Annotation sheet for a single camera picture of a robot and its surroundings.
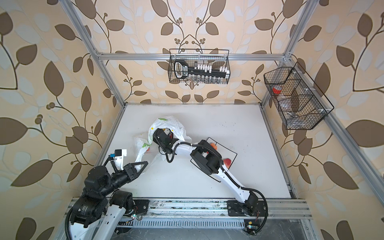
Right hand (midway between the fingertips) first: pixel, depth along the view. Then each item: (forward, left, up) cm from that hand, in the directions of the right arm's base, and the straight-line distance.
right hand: (154, 136), depth 98 cm
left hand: (-28, -7, +21) cm, 35 cm away
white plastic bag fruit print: (-21, -5, +21) cm, 30 cm away
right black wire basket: (-5, -81, +31) cm, 87 cm away
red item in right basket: (+13, -77, +27) cm, 82 cm away
